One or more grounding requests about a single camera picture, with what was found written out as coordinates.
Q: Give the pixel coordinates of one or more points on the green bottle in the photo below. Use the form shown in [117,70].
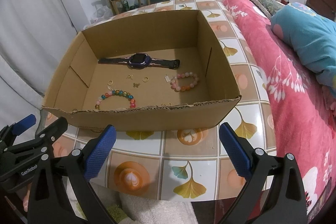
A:
[125,5]

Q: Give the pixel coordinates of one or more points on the gold butterfly pendant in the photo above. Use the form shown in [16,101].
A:
[136,85]

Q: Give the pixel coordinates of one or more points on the small gold charm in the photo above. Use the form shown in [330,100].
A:
[129,77]

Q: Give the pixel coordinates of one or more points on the dark floral pillow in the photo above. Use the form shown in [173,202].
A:
[262,2]

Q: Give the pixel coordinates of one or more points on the cream fleece clothing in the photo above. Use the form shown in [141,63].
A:
[147,211]

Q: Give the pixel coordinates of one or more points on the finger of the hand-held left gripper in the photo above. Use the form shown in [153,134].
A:
[52,132]
[23,123]

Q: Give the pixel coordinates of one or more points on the pink floral blanket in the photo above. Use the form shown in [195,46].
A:
[288,108]

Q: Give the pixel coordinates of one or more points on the teal pillow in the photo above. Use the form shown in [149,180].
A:
[307,37]

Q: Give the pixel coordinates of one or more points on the white curtain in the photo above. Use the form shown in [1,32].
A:
[26,43]

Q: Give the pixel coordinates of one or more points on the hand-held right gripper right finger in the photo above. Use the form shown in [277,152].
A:
[235,153]

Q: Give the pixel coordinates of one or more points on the black and purple smartwatch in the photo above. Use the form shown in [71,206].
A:
[137,60]

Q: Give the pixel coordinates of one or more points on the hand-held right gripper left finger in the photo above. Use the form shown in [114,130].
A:
[101,153]

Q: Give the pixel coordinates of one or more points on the brown cardboard box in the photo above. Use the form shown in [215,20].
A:
[157,119]

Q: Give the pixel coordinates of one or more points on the white plastic bag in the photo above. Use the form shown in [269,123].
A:
[101,14]

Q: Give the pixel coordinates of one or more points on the small silver clip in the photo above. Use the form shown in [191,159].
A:
[166,78]

